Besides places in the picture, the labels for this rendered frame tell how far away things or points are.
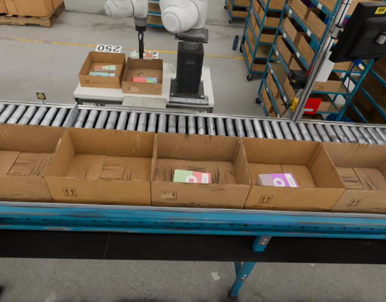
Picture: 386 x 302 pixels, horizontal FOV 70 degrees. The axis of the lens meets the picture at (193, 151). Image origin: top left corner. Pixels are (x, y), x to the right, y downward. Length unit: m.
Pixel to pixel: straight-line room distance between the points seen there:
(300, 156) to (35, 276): 1.76
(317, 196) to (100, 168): 0.95
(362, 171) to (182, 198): 0.98
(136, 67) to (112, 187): 1.46
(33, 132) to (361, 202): 1.46
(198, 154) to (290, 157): 0.47
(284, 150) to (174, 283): 1.12
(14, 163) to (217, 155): 0.94
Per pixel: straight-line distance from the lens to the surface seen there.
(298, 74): 1.91
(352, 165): 1.65
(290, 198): 1.22
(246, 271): 1.65
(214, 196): 1.13
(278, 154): 1.43
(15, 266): 2.23
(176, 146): 1.31
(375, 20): 1.74
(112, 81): 2.11
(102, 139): 1.33
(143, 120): 1.82
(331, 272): 2.33
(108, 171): 1.32
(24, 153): 1.52
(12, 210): 1.27
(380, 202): 1.43
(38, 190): 1.22
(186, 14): 1.68
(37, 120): 1.95
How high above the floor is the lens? 1.86
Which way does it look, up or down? 43 degrees down
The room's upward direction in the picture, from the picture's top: 8 degrees clockwise
